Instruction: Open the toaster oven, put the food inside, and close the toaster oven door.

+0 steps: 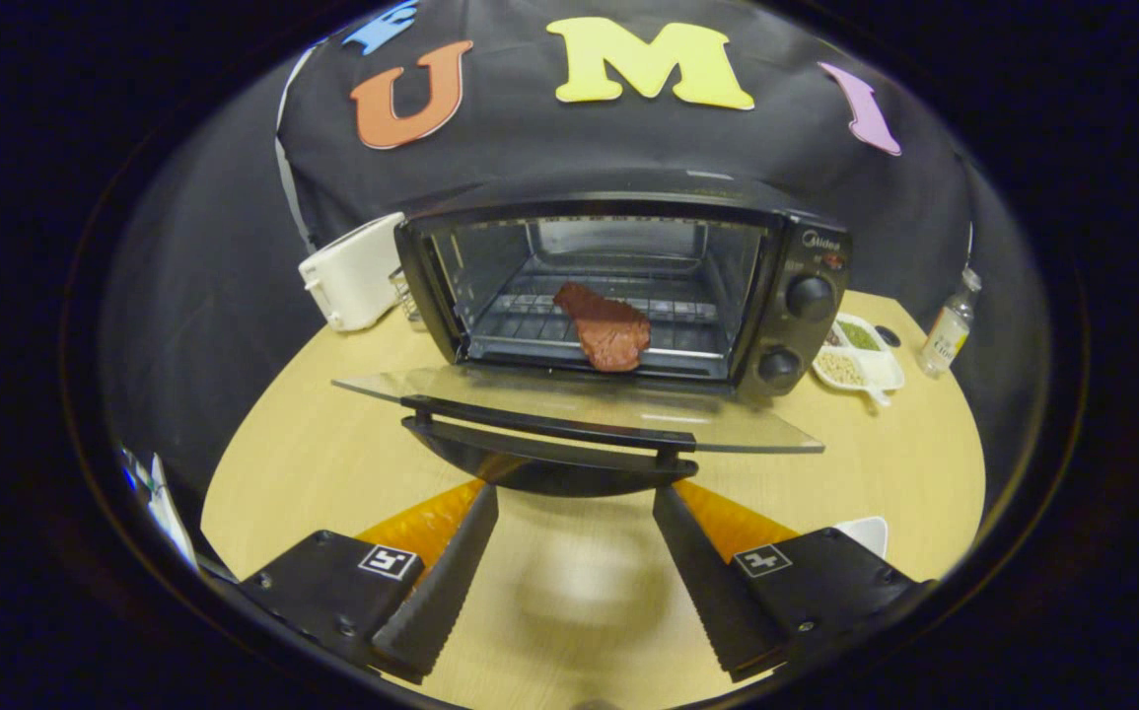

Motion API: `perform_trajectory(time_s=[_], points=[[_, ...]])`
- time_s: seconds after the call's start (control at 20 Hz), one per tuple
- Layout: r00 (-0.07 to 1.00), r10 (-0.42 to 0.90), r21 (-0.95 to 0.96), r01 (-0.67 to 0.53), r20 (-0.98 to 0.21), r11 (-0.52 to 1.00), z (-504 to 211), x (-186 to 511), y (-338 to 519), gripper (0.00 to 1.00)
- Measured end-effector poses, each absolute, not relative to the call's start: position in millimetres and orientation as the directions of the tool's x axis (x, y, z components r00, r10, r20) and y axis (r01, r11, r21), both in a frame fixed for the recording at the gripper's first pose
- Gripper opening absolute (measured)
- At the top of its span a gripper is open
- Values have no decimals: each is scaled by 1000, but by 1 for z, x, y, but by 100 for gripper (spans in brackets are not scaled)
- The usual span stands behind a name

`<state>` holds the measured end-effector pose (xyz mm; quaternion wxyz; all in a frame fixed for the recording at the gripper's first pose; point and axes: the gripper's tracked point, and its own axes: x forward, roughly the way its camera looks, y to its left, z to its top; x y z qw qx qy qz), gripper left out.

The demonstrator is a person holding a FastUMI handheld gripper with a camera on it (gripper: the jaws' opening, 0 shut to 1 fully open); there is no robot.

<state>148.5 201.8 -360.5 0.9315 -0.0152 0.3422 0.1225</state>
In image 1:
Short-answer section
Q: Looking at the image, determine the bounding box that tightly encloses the clear bottle with yellow label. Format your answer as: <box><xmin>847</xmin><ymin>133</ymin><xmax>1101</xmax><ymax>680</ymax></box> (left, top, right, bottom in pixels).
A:
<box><xmin>919</xmin><ymin>266</ymin><xmax>982</xmax><ymax>378</ymax></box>

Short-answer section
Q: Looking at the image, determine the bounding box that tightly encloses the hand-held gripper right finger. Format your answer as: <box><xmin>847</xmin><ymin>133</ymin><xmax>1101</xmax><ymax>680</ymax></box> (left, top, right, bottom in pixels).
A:
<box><xmin>653</xmin><ymin>483</ymin><xmax>930</xmax><ymax>683</ymax></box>

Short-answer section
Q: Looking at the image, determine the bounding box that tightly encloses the white divided dish of beans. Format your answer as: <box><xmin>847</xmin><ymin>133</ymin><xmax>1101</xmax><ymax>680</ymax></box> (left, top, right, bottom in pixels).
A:
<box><xmin>812</xmin><ymin>312</ymin><xmax>906</xmax><ymax>407</ymax></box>

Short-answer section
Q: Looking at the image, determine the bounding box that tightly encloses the red-brown meat slice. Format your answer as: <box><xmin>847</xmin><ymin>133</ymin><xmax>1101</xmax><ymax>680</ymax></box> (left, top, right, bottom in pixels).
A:
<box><xmin>554</xmin><ymin>282</ymin><xmax>652</xmax><ymax>373</ymax></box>

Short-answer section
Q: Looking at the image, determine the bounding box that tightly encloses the white rectangular tray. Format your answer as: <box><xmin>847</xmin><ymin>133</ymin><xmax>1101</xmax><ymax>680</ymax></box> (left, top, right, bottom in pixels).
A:
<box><xmin>833</xmin><ymin>516</ymin><xmax>889</xmax><ymax>559</ymax></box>

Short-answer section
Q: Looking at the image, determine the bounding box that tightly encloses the white bread toaster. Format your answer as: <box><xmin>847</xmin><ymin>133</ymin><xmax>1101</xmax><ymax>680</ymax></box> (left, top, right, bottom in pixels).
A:
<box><xmin>298</xmin><ymin>212</ymin><xmax>407</xmax><ymax>332</ymax></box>

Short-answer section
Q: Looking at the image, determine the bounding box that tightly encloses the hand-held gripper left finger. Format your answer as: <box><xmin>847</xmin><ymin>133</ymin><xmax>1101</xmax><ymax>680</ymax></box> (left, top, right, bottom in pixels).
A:
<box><xmin>234</xmin><ymin>483</ymin><xmax>501</xmax><ymax>683</ymax></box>

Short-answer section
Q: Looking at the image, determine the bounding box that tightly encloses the black toaster oven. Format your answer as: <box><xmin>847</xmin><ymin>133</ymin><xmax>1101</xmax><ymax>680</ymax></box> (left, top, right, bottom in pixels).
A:
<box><xmin>332</xmin><ymin>192</ymin><xmax>854</xmax><ymax>499</ymax></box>

